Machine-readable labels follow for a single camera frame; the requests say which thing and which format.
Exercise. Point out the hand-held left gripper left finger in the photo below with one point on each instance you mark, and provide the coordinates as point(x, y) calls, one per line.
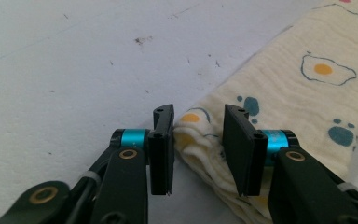
point(161, 155)

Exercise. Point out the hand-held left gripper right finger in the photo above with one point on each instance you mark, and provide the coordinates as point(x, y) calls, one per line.
point(245, 155)

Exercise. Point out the cream printed cloth towel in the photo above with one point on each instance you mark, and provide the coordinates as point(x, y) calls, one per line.
point(292, 96)

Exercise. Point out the white table mat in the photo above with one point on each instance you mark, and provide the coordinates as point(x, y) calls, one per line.
point(59, 77)

